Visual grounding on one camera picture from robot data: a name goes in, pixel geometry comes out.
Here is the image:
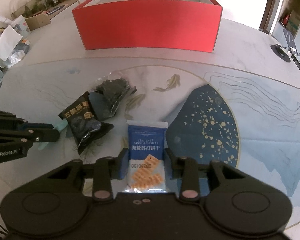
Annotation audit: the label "blue cracker packet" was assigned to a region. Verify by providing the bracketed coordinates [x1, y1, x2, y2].
[125, 120, 168, 193]

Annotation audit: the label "white paper sheet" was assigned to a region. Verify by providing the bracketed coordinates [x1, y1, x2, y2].
[0, 25, 23, 61]

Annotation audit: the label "white sideboard cabinet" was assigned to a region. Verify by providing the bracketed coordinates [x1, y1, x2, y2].
[46, 0, 85, 20]

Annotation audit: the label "red cardboard box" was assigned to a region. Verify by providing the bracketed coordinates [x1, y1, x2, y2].
[72, 0, 223, 53]

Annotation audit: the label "clear bag dark contents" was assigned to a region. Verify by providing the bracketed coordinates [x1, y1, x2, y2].
[88, 71, 137, 121]

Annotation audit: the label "crumpled plastic bag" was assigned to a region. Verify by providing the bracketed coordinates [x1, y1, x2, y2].
[5, 42, 30, 68]

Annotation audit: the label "mint green silicone stick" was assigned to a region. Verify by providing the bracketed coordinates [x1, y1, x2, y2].
[54, 119, 68, 132]

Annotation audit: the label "black snack packet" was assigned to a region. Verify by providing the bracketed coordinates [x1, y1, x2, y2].
[58, 92, 114, 154]

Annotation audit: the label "brown cardboard box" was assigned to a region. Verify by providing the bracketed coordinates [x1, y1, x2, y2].
[24, 12, 51, 31]

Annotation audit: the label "black phone stand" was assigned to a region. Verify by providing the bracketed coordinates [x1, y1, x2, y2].
[270, 29, 300, 63]

